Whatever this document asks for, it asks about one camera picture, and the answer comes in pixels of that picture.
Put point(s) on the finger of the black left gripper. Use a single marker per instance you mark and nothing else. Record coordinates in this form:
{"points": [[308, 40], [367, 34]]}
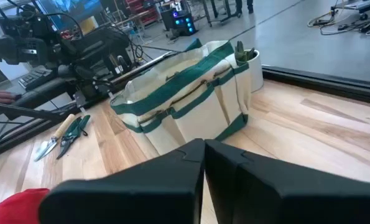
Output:
{"points": [[79, 100], [110, 93]]}

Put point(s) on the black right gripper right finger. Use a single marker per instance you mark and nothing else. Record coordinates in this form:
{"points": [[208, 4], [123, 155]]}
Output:
{"points": [[281, 199]]}

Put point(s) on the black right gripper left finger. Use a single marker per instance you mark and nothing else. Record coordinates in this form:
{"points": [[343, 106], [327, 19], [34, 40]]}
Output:
{"points": [[135, 199]]}

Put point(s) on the cream and green canvas bag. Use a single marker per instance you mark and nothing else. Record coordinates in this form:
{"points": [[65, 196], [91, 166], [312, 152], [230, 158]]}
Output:
{"points": [[197, 118]]}

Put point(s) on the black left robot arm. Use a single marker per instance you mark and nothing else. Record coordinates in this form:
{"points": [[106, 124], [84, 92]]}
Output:
{"points": [[13, 46]]}

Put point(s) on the black keyboard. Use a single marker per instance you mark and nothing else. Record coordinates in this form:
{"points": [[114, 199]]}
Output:
{"points": [[35, 77]]}

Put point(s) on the black metal bar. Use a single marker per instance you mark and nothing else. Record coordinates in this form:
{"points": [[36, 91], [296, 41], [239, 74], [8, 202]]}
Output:
{"points": [[26, 112]]}

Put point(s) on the monitor with blue screen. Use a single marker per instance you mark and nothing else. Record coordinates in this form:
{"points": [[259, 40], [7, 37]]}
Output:
{"points": [[79, 9]]}

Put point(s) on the red storage shelf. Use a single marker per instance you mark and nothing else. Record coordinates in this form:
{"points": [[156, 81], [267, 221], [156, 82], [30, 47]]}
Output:
{"points": [[141, 12]]}

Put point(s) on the computer tower with blue lights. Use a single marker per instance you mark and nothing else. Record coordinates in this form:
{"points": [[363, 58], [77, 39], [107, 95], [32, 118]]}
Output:
{"points": [[181, 21]]}

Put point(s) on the red cloth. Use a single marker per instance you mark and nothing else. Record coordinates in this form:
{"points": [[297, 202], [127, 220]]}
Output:
{"points": [[13, 208]]}

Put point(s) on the metal rolling cart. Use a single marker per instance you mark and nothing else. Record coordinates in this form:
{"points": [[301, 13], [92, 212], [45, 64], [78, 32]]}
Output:
{"points": [[208, 12]]}

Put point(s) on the white pot with succulent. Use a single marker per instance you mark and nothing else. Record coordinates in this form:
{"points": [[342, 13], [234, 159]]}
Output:
{"points": [[255, 74]]}

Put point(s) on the person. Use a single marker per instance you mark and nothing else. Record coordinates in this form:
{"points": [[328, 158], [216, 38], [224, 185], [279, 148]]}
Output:
{"points": [[243, 6]]}

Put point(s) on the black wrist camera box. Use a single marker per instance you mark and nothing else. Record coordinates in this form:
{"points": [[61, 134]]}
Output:
{"points": [[102, 43]]}

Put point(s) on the black table edge rail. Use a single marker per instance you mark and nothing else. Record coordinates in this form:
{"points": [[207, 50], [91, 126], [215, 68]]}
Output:
{"points": [[327, 84]]}

